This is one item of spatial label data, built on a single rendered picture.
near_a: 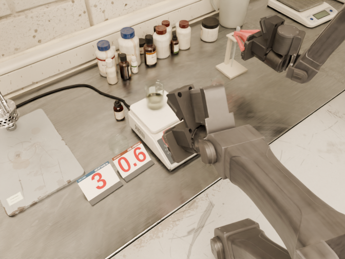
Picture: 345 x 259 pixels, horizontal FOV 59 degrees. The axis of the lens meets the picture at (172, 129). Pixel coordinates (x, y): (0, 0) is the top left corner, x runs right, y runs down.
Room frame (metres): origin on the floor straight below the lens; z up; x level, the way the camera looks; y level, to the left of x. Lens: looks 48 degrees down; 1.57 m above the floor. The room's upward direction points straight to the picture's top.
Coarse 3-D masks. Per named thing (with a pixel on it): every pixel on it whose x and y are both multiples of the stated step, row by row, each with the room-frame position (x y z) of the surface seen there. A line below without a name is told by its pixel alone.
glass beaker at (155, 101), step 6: (150, 78) 0.62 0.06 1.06; (156, 78) 0.63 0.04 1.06; (144, 84) 0.61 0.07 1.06; (150, 84) 0.62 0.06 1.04; (156, 84) 0.62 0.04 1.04; (162, 84) 0.61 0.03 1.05; (150, 90) 0.62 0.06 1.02; (156, 90) 0.63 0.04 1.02; (162, 90) 0.61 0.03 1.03; (150, 96) 0.58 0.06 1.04; (156, 96) 0.58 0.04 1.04; (162, 96) 0.59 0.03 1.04; (150, 102) 0.58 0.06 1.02; (156, 102) 0.58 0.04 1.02; (162, 102) 0.59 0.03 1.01; (150, 108) 0.58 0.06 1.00; (156, 108) 0.58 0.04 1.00; (162, 108) 0.59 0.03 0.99
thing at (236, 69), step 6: (228, 36) 0.89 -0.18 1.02; (228, 42) 0.90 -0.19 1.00; (228, 48) 0.89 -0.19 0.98; (228, 54) 0.89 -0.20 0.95; (228, 60) 0.90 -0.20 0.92; (234, 60) 0.92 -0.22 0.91; (216, 66) 0.88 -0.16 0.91; (222, 66) 0.88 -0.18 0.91; (228, 66) 0.88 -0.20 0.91; (234, 66) 0.88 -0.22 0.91; (240, 66) 0.88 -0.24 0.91; (222, 72) 0.86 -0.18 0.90; (228, 72) 0.85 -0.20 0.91; (234, 72) 0.85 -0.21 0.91; (240, 72) 0.85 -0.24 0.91
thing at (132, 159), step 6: (132, 150) 0.49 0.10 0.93; (138, 150) 0.49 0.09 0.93; (144, 150) 0.50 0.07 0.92; (126, 156) 0.47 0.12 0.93; (132, 156) 0.47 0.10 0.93; (138, 156) 0.48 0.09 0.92; (144, 156) 0.48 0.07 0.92; (120, 162) 0.45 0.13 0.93; (126, 162) 0.46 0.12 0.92; (132, 162) 0.46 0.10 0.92; (138, 162) 0.46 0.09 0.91; (120, 168) 0.44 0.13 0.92; (126, 168) 0.44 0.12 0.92; (132, 168) 0.45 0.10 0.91
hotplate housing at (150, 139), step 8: (128, 112) 0.60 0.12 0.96; (136, 120) 0.57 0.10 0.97; (136, 128) 0.56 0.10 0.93; (144, 128) 0.54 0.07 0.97; (144, 136) 0.53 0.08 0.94; (152, 136) 0.51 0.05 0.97; (160, 136) 0.51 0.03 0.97; (152, 144) 0.50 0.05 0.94; (160, 152) 0.47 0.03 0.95; (184, 160) 0.47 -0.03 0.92; (168, 168) 0.44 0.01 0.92
